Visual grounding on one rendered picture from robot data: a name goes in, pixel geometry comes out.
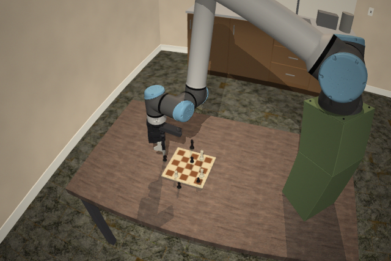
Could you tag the brown and cream chessboard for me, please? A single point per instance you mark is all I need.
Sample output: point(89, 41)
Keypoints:
point(189, 172)

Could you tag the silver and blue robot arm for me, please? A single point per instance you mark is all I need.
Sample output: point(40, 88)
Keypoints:
point(335, 60)

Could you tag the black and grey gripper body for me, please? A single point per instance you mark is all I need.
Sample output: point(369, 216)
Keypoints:
point(154, 135)

